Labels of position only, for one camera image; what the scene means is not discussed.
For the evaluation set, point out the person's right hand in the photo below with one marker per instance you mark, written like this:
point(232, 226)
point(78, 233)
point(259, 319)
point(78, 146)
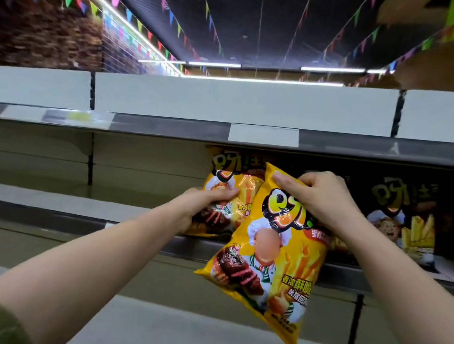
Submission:
point(325, 202)

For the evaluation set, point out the person's left hand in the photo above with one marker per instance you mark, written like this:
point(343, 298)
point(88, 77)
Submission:
point(198, 203)

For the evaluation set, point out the person's right thumb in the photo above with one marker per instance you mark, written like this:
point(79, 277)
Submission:
point(289, 186)

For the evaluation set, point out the person's left thumb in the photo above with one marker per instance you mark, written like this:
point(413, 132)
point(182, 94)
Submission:
point(223, 193)

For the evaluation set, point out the large yellow snack bag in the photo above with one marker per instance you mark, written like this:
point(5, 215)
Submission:
point(278, 269)

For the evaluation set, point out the person's left forearm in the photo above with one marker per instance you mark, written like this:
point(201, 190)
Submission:
point(92, 261)

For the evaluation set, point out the person's right forearm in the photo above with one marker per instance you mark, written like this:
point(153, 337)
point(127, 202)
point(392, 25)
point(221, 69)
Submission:
point(402, 300)

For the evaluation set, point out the white shelf price label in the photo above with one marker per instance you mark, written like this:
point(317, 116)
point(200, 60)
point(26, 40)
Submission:
point(264, 135)

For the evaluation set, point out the white metal shelf unit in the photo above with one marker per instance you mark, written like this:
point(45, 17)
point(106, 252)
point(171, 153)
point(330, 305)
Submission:
point(233, 99)

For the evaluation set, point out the black snack bag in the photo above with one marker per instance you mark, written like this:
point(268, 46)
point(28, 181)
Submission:
point(401, 220)

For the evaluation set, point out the yellow marked shelf price label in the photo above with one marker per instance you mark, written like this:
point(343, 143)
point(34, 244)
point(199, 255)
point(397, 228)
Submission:
point(77, 117)

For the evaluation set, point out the long ceiling light strip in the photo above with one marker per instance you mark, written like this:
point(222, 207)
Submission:
point(117, 16)

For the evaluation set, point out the wall of brown goods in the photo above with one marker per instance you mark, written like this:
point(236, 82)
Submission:
point(40, 38)

